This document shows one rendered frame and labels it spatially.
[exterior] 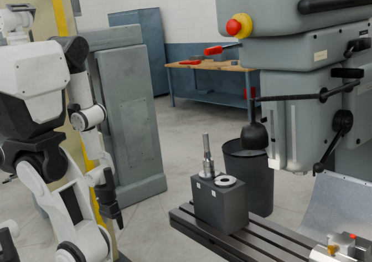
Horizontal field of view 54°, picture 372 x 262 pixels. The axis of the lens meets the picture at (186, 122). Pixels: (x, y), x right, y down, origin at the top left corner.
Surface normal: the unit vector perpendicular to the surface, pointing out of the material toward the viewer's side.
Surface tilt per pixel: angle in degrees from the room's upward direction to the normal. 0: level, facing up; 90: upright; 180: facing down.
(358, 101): 90
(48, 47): 45
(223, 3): 90
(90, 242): 66
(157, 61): 90
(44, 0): 90
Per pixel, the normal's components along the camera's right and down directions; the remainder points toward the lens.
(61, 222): -0.53, 0.29
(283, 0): -0.19, 0.30
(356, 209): -0.73, -0.21
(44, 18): 0.63, 0.15
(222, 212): -0.82, 0.25
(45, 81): 0.84, 0.06
